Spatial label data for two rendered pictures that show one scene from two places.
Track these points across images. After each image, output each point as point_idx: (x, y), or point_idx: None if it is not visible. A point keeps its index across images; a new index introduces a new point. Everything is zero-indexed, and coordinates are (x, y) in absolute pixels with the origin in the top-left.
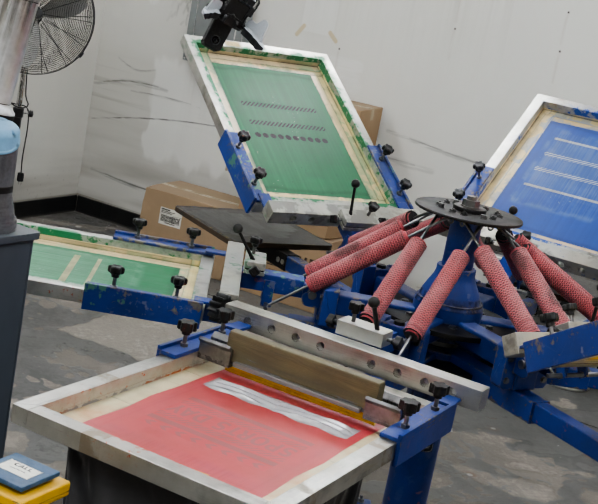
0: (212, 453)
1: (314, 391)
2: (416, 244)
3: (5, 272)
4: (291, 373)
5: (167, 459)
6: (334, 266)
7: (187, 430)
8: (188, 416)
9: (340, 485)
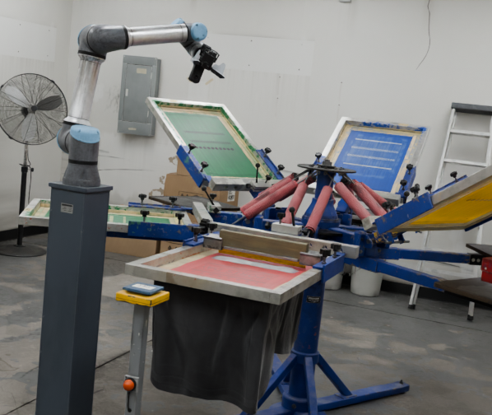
0: (232, 280)
1: (271, 254)
2: (303, 185)
3: (97, 208)
4: (257, 247)
5: (215, 278)
6: (258, 203)
7: (214, 273)
8: (211, 268)
9: (302, 286)
